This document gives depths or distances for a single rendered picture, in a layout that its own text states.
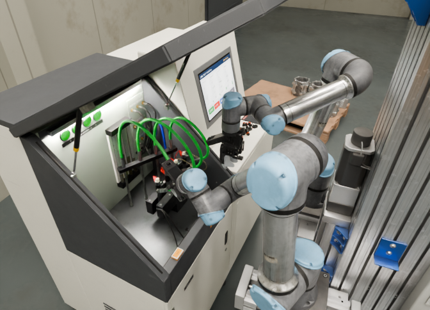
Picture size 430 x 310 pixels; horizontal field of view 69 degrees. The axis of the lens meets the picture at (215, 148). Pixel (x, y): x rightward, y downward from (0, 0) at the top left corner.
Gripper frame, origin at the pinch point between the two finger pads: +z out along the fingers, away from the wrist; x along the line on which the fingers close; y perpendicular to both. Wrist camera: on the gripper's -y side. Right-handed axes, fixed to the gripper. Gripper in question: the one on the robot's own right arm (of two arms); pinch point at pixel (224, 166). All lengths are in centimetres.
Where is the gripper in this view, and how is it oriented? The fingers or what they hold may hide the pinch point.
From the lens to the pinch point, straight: 140.7
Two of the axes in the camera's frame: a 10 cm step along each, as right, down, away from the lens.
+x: 4.5, -5.2, 7.3
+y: 8.9, 2.7, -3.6
